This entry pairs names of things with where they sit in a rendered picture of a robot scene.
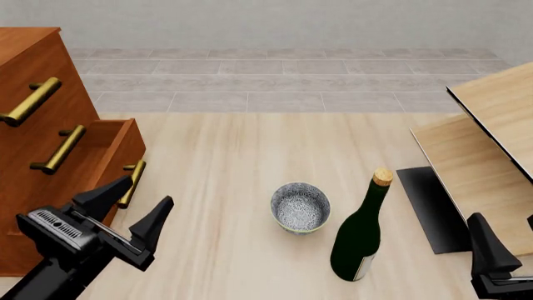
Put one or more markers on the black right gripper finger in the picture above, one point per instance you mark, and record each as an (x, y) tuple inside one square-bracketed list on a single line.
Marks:
[(530, 222), (487, 250)]

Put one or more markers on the pale wood black-sided box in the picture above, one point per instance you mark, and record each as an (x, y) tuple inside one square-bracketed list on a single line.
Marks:
[(466, 156)]

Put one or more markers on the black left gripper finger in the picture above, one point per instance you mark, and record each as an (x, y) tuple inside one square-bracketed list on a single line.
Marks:
[(152, 225), (100, 197)]

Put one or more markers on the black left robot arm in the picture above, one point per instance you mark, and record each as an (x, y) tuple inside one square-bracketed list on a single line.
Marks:
[(46, 278)]

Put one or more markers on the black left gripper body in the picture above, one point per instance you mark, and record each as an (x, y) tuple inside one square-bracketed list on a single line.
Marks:
[(62, 229)]

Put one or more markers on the wooden cabinet with drawers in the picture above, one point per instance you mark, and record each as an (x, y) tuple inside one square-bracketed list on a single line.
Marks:
[(25, 47)]

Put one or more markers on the wooden drawer pulled open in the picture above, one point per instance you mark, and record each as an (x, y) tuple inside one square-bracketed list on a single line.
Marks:
[(106, 147)]

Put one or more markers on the blue white patterned bowl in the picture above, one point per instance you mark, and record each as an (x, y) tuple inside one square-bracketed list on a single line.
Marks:
[(300, 208)]

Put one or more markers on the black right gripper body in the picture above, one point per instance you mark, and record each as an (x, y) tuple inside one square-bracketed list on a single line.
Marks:
[(499, 286)]

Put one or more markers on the dark green corked bottle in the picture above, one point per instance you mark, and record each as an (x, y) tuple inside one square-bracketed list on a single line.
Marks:
[(358, 237)]

